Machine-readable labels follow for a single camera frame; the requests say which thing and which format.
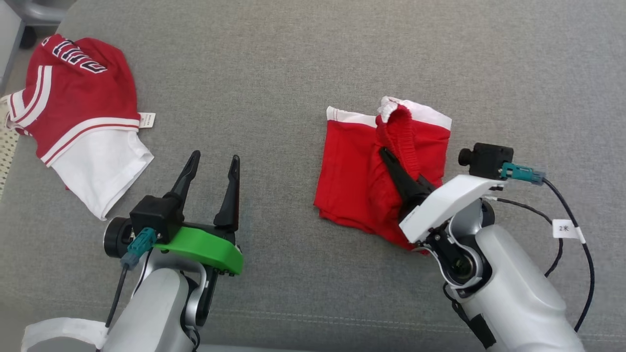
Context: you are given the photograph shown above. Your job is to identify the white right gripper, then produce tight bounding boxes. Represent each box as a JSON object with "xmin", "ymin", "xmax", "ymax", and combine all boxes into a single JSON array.
[{"xmin": 379, "ymin": 147, "xmax": 505, "ymax": 245}]

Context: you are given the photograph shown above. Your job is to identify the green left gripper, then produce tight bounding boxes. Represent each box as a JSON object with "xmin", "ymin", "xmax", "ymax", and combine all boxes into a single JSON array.
[{"xmin": 154, "ymin": 150, "xmax": 244, "ymax": 277}]

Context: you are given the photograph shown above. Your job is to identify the red shorts white waistband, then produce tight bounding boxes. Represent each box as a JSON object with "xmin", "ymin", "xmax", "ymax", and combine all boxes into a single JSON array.
[{"xmin": 313, "ymin": 96, "xmax": 452, "ymax": 252}]

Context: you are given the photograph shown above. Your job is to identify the red white jersey shirt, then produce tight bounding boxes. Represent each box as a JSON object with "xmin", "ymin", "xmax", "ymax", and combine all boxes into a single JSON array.
[{"xmin": 0, "ymin": 33, "xmax": 156, "ymax": 221}]

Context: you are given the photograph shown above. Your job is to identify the grey fabric sofa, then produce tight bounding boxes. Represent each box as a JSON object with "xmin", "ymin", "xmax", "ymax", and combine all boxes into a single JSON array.
[{"xmin": 0, "ymin": 0, "xmax": 626, "ymax": 352}]

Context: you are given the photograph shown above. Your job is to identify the white perforated laundry basket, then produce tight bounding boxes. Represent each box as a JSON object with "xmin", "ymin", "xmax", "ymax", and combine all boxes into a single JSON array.
[{"xmin": 0, "ymin": 103, "xmax": 20, "ymax": 198}]

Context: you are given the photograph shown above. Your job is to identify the left black cable teal plug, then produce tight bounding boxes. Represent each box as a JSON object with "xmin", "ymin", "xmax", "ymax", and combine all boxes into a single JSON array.
[{"xmin": 105, "ymin": 227, "xmax": 157, "ymax": 328}]

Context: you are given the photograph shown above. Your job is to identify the black cable teal plug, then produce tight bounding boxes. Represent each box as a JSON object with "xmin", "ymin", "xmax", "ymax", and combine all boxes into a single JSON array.
[
  {"xmin": 105, "ymin": 227, "xmax": 157, "ymax": 328},
  {"xmin": 501, "ymin": 163, "xmax": 595, "ymax": 333}
]

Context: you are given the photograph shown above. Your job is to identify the right black cable teal plug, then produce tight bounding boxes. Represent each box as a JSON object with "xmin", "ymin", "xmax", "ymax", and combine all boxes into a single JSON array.
[{"xmin": 501, "ymin": 163, "xmax": 595, "ymax": 333}]

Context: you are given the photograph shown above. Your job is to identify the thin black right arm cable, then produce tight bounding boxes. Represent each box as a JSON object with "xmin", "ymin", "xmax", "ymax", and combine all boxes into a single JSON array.
[{"xmin": 489, "ymin": 196, "xmax": 564, "ymax": 278}]

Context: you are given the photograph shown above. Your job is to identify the white cable label tag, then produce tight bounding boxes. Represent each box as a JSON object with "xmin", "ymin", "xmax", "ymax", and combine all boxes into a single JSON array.
[{"xmin": 553, "ymin": 220, "xmax": 585, "ymax": 242}]

